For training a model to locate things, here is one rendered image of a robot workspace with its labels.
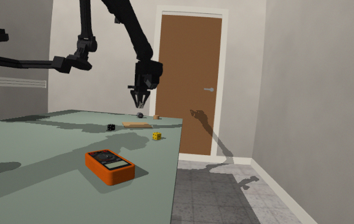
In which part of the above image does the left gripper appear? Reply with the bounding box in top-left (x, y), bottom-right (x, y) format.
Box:
top-left (114, 17), bottom-right (123, 24)

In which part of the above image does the orange multimeter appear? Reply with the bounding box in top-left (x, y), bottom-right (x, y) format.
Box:
top-left (85, 149), bottom-right (135, 186)

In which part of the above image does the tan flat mat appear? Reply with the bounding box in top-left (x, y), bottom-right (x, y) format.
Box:
top-left (122, 122), bottom-right (152, 128)

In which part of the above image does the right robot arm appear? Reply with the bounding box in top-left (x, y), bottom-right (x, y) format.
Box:
top-left (112, 0), bottom-right (163, 89)

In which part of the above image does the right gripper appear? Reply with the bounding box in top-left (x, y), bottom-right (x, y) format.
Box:
top-left (128, 83), bottom-right (153, 108)

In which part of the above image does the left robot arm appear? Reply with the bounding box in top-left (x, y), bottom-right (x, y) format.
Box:
top-left (69, 0), bottom-right (121, 61)

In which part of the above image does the yellow die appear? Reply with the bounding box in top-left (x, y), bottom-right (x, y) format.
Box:
top-left (153, 132), bottom-right (161, 140)

